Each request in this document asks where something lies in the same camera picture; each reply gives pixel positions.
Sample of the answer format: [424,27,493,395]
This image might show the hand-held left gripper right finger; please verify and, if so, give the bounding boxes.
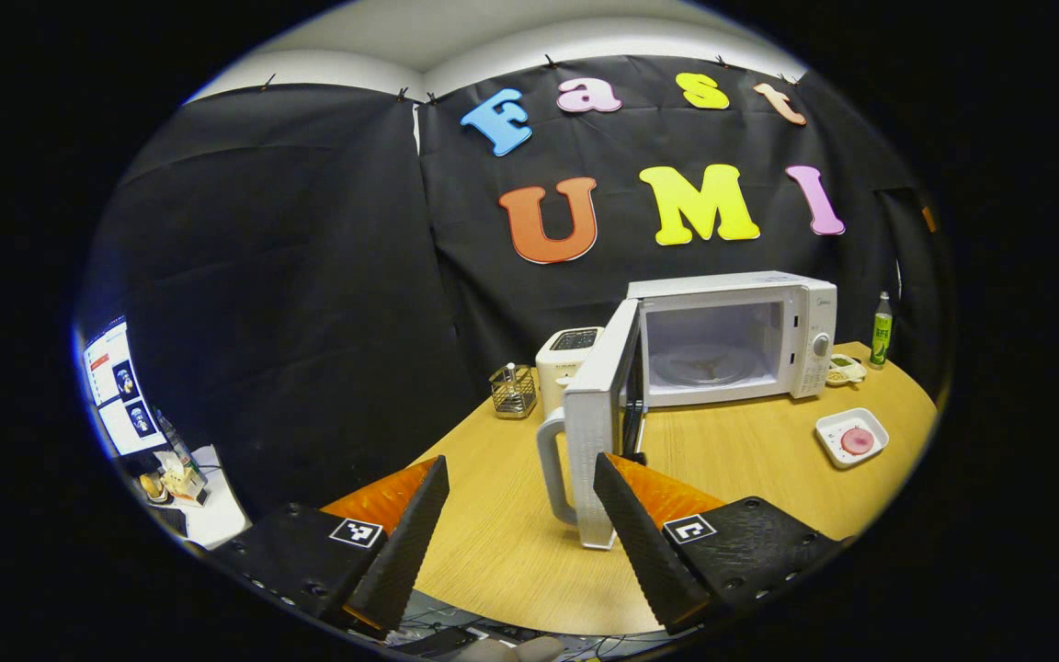
[593,452,848,635]

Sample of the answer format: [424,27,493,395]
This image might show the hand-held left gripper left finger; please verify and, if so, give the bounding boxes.
[208,455,450,635]

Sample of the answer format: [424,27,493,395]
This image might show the white square plate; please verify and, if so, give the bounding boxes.
[814,407,890,470]

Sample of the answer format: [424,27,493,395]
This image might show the white microwave oven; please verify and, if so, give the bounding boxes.
[536,270,838,551]

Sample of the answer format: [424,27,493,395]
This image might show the white side desk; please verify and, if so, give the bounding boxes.
[182,446,252,550]

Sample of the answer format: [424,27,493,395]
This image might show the white toaster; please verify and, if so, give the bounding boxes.
[536,326,605,420]

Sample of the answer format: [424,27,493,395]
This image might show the small beige box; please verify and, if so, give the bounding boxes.
[162,452,209,505]

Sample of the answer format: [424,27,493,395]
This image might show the green label drink bottle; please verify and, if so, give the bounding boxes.
[870,291,894,370]

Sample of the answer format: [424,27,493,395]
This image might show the computer monitor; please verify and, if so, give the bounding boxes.
[81,315,169,458]

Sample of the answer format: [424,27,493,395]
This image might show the metal wire basket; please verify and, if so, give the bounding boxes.
[490,362,539,420]

